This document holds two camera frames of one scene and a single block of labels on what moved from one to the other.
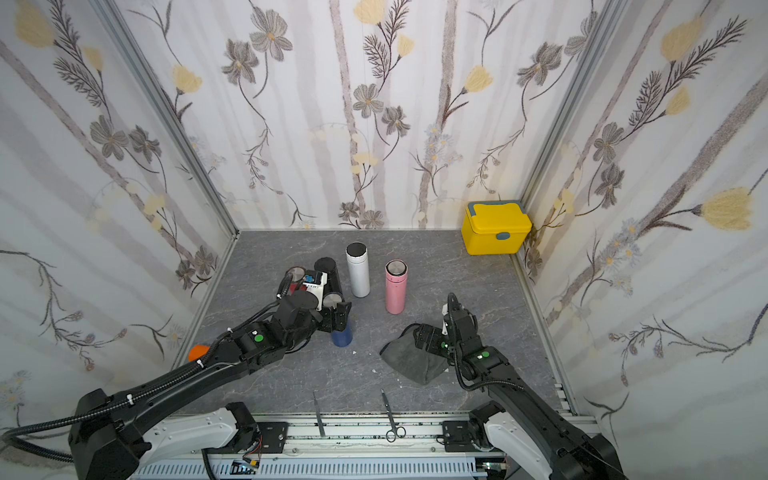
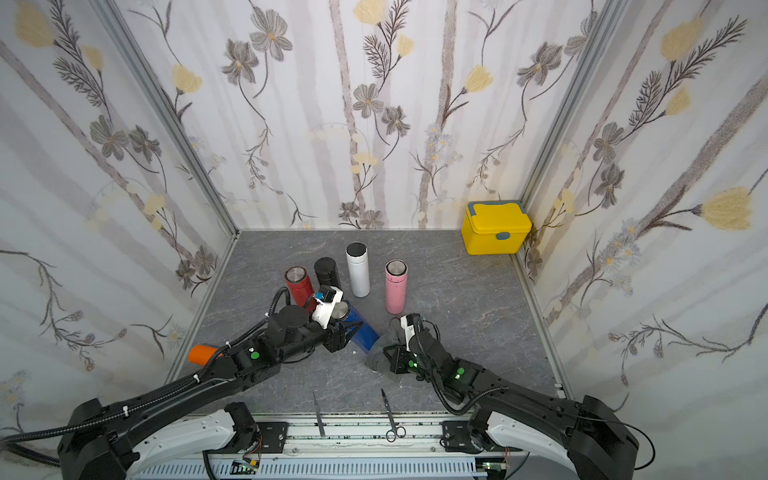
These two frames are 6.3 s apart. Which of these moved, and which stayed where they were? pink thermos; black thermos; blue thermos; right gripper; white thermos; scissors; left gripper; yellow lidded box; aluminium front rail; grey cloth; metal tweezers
Moved: right gripper; blue thermos; left gripper; grey cloth
Stayed: pink thermos; yellow lidded box; aluminium front rail; metal tweezers; black thermos; scissors; white thermos
